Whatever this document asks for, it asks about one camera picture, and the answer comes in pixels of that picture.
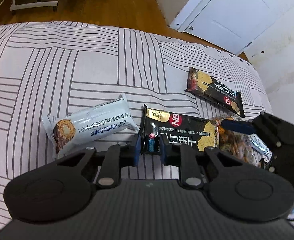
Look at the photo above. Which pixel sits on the clear mixed nut bag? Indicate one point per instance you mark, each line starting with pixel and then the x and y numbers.
pixel 234 142

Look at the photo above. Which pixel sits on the white door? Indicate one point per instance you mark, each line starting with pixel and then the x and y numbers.
pixel 236 10

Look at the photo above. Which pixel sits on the white cake packet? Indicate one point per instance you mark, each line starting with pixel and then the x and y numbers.
pixel 258 145
pixel 99 122

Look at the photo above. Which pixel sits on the striped bed sheet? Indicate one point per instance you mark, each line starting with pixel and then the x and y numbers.
pixel 62 67

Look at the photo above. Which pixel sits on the black cracker packet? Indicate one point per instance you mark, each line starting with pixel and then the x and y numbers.
pixel 211 90
pixel 186 130

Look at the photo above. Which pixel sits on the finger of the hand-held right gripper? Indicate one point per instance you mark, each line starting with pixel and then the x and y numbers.
pixel 266 165
pixel 236 127

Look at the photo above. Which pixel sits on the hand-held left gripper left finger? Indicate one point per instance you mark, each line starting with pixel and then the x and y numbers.
pixel 137 152

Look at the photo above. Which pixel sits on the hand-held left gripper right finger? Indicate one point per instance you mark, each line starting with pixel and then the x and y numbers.
pixel 163 152

